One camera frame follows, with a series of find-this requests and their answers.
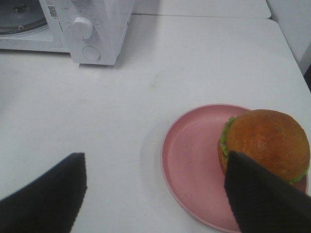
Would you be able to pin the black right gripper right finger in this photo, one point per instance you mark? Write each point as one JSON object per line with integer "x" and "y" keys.
{"x": 261, "y": 202}

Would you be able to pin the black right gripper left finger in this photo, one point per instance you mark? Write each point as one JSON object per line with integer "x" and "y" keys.
{"x": 50, "y": 203}

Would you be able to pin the burger with lettuce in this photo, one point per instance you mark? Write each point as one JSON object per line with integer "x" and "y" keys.
{"x": 273, "y": 139}

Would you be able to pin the pink round plate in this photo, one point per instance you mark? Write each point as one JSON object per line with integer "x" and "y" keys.
{"x": 191, "y": 167}

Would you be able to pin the round white door button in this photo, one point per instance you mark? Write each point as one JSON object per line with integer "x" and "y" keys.
{"x": 91, "y": 53}

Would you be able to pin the white timer knob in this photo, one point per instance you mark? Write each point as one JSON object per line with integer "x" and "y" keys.
{"x": 82, "y": 28}

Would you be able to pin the white microwave oven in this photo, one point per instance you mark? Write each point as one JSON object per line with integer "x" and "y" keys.
{"x": 109, "y": 17}

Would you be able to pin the glass microwave turntable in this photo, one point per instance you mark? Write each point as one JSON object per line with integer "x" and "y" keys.
{"x": 18, "y": 16}

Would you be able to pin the white warning label sticker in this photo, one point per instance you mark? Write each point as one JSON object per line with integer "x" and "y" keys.
{"x": 49, "y": 9}

